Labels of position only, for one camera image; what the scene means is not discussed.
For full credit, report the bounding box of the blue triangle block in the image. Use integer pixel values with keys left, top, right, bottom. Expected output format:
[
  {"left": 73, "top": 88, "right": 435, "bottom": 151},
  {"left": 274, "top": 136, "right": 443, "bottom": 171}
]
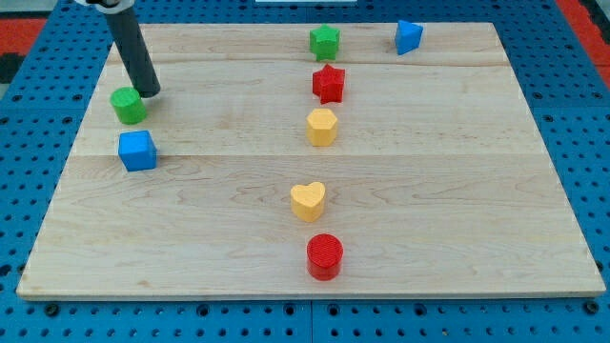
[{"left": 395, "top": 20, "right": 423, "bottom": 55}]

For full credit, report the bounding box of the light wooden board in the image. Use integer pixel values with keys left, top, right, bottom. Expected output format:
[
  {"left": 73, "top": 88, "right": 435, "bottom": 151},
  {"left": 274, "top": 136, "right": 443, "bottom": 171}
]
[{"left": 16, "top": 23, "right": 605, "bottom": 301}]

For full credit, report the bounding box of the yellow heart block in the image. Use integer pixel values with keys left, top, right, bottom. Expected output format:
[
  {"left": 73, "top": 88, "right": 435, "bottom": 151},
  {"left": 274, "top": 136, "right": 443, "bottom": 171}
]
[{"left": 290, "top": 181, "right": 326, "bottom": 222}]

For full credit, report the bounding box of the yellow hexagon block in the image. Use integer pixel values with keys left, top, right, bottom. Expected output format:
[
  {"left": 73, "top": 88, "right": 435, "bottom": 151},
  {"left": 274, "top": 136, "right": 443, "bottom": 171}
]
[{"left": 306, "top": 109, "right": 338, "bottom": 147}]

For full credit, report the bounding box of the red cylinder block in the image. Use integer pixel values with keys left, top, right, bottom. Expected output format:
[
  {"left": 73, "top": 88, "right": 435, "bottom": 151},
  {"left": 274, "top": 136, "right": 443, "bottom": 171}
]
[{"left": 306, "top": 233, "right": 344, "bottom": 281}]

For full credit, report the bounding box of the red star block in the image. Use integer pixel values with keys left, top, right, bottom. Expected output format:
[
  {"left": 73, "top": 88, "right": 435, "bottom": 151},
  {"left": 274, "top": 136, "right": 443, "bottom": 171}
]
[{"left": 312, "top": 64, "right": 346, "bottom": 104}]

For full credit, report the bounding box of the green star block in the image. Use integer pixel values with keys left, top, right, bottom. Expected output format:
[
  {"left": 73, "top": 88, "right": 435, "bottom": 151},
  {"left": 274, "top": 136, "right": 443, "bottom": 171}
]
[{"left": 309, "top": 24, "right": 341, "bottom": 61}]

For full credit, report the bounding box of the blue cube block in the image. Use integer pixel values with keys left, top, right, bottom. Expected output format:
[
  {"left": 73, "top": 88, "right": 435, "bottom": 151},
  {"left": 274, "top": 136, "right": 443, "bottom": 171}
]
[{"left": 118, "top": 131, "right": 157, "bottom": 172}]

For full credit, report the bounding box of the green cylinder block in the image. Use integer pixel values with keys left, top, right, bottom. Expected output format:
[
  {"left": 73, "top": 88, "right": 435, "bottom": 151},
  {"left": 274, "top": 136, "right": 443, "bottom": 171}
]
[{"left": 110, "top": 87, "right": 147, "bottom": 125}]

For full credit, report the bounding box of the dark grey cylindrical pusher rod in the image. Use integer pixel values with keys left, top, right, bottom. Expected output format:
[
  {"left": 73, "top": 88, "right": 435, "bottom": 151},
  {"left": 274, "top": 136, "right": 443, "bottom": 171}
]
[{"left": 105, "top": 0, "right": 161, "bottom": 98}]

